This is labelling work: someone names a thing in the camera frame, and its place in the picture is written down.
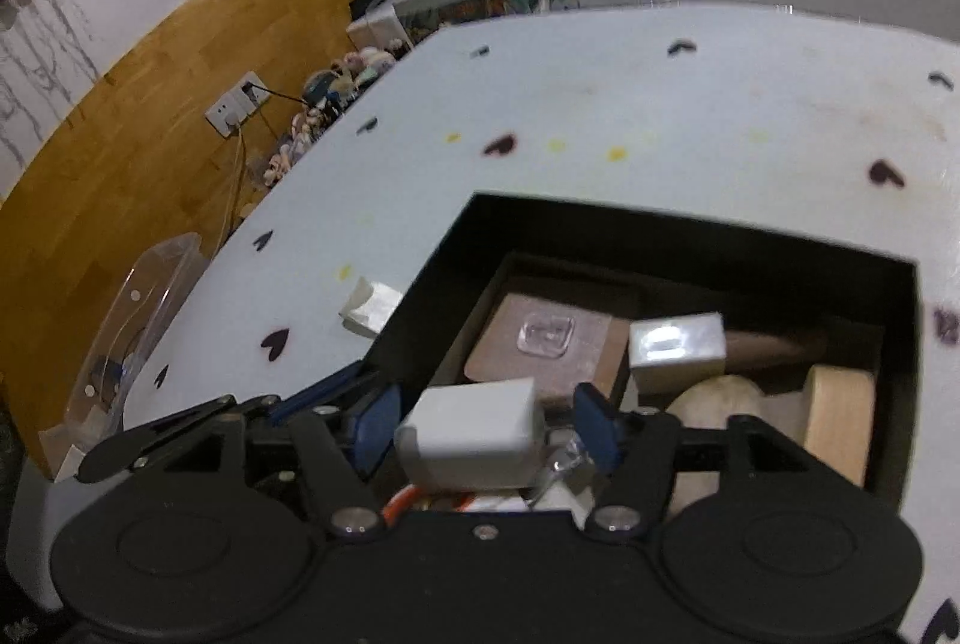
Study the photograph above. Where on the red handled scissors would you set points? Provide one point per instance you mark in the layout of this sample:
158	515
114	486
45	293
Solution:
413	499

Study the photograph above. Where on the white power adapter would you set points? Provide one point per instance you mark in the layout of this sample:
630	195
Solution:
473	437

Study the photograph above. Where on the small white box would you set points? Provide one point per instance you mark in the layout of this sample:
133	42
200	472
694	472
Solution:
669	355

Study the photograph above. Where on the white wall socket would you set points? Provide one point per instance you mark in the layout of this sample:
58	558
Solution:
237	104

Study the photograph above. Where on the clear plastic container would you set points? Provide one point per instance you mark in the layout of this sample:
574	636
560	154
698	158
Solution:
152	293

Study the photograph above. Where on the cream plastic sheet piece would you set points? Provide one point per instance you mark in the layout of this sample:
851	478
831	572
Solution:
369	308

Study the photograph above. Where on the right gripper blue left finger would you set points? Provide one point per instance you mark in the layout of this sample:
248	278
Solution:
336	477

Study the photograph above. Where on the beige smooth stone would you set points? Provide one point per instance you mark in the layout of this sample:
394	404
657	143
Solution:
708	405

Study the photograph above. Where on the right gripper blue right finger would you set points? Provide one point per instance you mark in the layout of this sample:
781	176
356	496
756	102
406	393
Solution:
636	454

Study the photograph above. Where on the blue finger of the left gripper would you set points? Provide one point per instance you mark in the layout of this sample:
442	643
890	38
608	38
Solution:
351	390

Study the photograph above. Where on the black storage box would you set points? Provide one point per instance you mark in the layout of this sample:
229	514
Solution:
859	308

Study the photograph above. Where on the brown square coaster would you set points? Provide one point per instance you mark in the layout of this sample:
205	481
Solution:
559	346

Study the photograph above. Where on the pile of plush toys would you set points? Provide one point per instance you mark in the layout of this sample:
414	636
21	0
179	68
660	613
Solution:
326	95

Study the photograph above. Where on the light wooden oval block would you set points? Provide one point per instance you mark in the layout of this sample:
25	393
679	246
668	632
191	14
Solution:
839	413

